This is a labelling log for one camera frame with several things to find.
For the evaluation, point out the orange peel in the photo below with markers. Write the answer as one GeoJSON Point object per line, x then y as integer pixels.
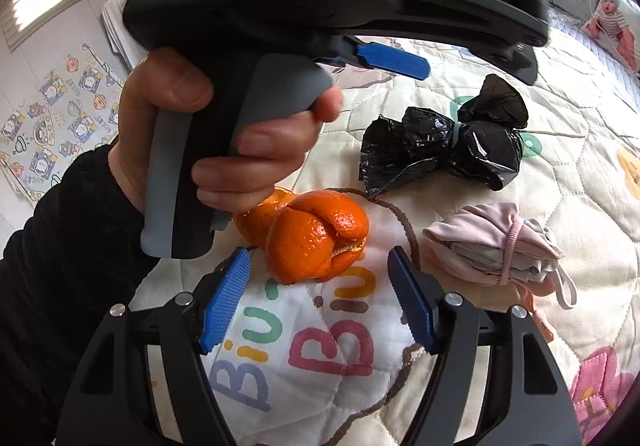
{"type": "Point", "coordinates": [314, 236]}

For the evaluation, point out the cartoon patterned quilt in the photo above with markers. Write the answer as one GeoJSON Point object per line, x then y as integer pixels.
{"type": "Point", "coordinates": [335, 363]}

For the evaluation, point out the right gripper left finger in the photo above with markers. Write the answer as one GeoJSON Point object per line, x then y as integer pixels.
{"type": "Point", "coordinates": [142, 379]}

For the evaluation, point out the pink face mask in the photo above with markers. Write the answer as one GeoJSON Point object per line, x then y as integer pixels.
{"type": "Point", "coordinates": [493, 245]}

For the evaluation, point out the small blinds window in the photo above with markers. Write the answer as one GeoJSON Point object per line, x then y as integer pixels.
{"type": "Point", "coordinates": [21, 18]}

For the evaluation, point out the left baby print pillow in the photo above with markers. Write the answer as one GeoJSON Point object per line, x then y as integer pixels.
{"type": "Point", "coordinates": [614, 25]}

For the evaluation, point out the left hand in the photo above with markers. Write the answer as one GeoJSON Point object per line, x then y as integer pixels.
{"type": "Point", "coordinates": [268, 151]}

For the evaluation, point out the left forearm black sleeve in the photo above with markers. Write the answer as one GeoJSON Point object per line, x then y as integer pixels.
{"type": "Point", "coordinates": [77, 256]}

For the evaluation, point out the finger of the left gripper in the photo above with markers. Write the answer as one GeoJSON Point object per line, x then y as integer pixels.
{"type": "Point", "coordinates": [390, 59]}

